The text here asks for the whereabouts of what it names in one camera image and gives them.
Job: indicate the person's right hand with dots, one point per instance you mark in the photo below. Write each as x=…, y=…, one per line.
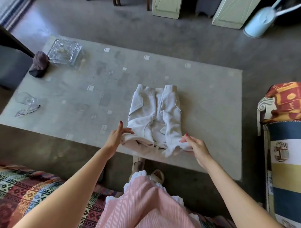
x=199, y=150

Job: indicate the person's left hand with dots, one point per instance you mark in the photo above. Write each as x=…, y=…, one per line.
x=115, y=139

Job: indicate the person's left thumb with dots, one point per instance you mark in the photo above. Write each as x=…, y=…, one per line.
x=129, y=131

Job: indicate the person's right thumb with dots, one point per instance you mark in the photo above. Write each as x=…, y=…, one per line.
x=184, y=141

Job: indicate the white shorts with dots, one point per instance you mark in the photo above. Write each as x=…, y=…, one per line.
x=152, y=117

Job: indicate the person's right forearm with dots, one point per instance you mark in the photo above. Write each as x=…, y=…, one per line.
x=232, y=197

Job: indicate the person's left forearm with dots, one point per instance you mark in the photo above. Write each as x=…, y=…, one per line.
x=70, y=192

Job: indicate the wooden table leg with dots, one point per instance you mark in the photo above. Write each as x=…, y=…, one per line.
x=138, y=163

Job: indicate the beige slipper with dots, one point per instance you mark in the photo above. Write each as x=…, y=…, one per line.
x=157, y=176

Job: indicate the pink striped dress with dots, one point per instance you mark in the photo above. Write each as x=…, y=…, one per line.
x=145, y=204

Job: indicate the striped armchair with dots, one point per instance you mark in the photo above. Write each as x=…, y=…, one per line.
x=285, y=169

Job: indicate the clear drinking glass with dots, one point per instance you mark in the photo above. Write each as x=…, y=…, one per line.
x=26, y=98

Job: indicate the red yellow patterned cushion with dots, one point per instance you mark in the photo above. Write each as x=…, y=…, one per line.
x=285, y=101

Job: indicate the colourful patterned sofa cover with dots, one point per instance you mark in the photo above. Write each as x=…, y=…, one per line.
x=25, y=188

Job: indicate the cream cabinet door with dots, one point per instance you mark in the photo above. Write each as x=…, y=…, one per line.
x=235, y=13
x=167, y=8

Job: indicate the dark wooden furniture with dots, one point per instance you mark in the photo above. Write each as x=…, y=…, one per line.
x=10, y=58

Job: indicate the light blue metal pitcher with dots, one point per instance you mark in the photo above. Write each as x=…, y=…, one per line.
x=259, y=21

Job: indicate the blue white striped rug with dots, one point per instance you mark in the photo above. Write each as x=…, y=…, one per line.
x=13, y=11

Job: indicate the clear frame eyeglasses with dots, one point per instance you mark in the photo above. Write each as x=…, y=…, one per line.
x=27, y=111

